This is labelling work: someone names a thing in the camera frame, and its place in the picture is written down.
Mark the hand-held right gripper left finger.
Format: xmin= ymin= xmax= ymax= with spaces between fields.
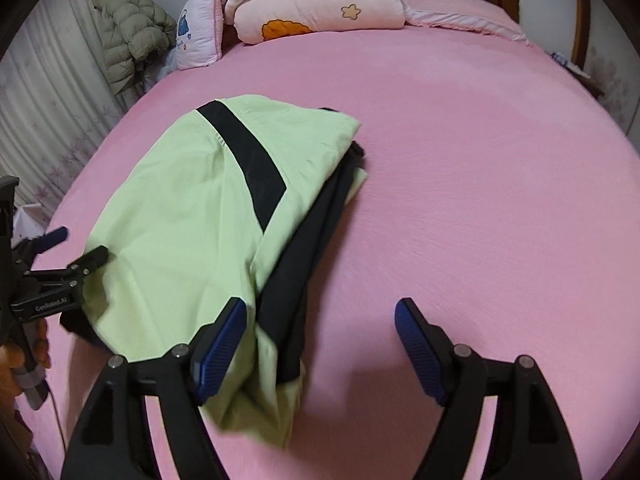
xmin=62 ymin=297 xmax=248 ymax=480

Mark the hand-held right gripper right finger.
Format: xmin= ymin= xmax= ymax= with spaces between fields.
xmin=394 ymin=298 xmax=583 ymax=480

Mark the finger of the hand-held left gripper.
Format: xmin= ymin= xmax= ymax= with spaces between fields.
xmin=22 ymin=245 xmax=110 ymax=294
xmin=12 ymin=226 xmax=68 ymax=261

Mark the green and black hooded jacket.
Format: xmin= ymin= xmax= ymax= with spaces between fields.
xmin=60 ymin=94 xmax=368 ymax=448

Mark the person's left hand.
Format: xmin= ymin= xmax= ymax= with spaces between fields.
xmin=0 ymin=320 xmax=51 ymax=402

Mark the white cardboard box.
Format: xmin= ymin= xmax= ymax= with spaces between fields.
xmin=12 ymin=204 xmax=51 ymax=233

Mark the white curtain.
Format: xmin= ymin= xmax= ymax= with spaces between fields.
xmin=0 ymin=0 xmax=131 ymax=226

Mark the light patterned cloth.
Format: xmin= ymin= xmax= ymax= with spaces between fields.
xmin=142 ymin=52 xmax=176 ymax=83

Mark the bed with pink sheet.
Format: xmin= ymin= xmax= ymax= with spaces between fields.
xmin=10 ymin=0 xmax=640 ymax=480

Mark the beige puffer jacket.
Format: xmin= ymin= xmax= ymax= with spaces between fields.
xmin=91 ymin=0 xmax=178 ymax=96

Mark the white cushion with blue cartoon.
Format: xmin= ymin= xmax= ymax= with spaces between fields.
xmin=172 ymin=0 xmax=226 ymax=71

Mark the wooden nightstand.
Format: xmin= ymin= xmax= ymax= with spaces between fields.
xmin=550 ymin=50 xmax=606 ymax=98

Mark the white paper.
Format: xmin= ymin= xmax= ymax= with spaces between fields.
xmin=550 ymin=51 xmax=591 ymax=78

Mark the pink folded blanket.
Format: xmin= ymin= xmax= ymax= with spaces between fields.
xmin=222 ymin=0 xmax=407 ymax=46

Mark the pink pillow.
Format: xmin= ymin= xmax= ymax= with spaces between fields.
xmin=400 ymin=0 xmax=533 ymax=47

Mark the floral wardrobe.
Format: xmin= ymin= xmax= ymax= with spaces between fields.
xmin=570 ymin=0 xmax=640 ymax=136

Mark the black cable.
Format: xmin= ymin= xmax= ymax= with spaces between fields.
xmin=46 ymin=395 xmax=71 ymax=458

